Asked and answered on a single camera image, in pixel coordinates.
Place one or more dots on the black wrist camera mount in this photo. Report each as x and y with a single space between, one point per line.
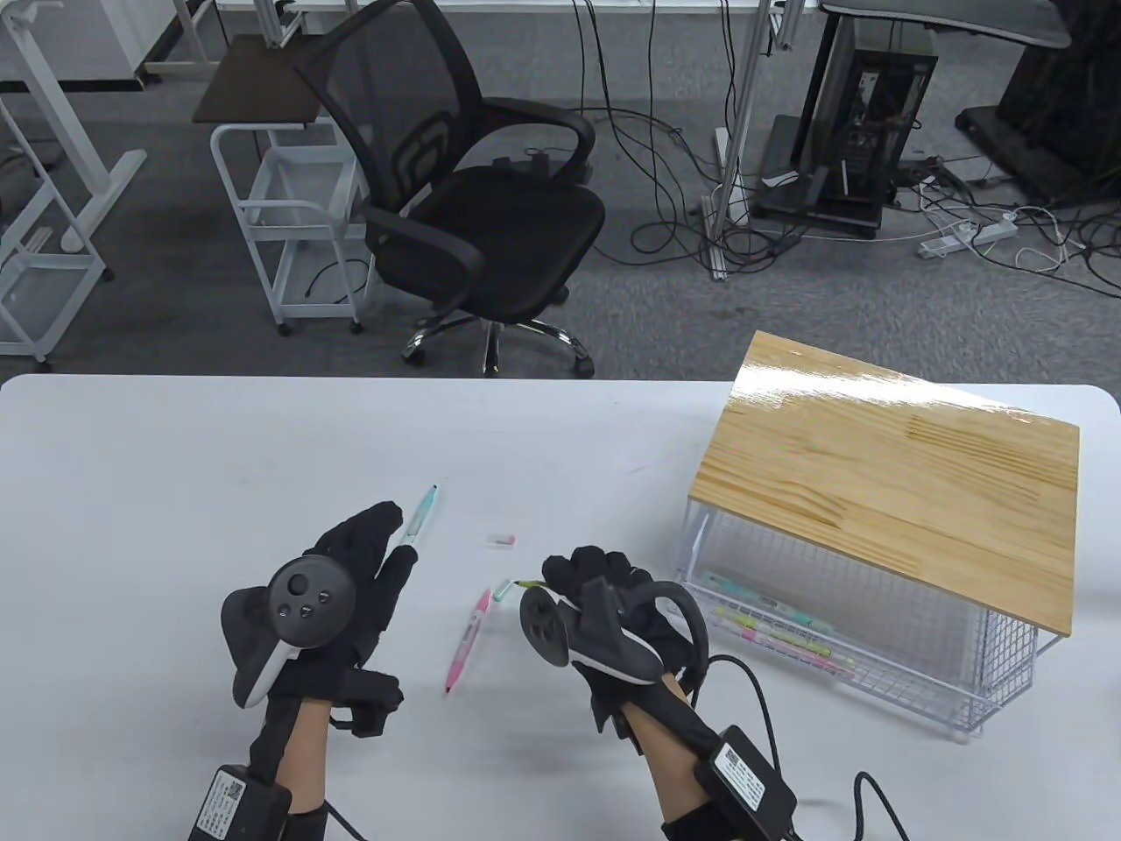
372 701

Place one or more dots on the teal highlighter cap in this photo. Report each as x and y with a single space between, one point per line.
502 590

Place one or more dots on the black mesh office chair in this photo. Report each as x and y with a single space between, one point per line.
490 219

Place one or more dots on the black stand base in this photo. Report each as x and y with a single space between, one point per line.
1051 105

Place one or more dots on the white standing desk leg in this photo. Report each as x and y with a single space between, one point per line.
103 188

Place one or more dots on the person's right hand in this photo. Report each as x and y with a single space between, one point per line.
604 561

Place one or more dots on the pink highlighter cap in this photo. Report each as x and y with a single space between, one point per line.
501 539

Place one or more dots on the aluminium frame leg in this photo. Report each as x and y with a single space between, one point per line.
742 114

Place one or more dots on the black computer tower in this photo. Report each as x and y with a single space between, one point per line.
867 114

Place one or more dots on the grey desk top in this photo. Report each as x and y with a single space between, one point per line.
963 22

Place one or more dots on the person's left hand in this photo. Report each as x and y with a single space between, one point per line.
372 604

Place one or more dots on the white cart with brown top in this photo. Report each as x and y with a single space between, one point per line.
263 83

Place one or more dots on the person's right forearm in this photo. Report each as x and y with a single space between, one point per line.
674 753

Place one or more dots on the green double-ended highlighter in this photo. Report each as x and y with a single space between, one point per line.
775 632
530 583

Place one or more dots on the black wrist-worn box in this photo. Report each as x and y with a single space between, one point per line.
236 806
744 780

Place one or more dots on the white cabinet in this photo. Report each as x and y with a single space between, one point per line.
105 35

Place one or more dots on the person's left forearm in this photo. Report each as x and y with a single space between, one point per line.
302 753

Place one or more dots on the pink double-ended highlighter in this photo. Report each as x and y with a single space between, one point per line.
468 639
801 657

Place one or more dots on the white power strip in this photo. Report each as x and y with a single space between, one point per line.
963 236

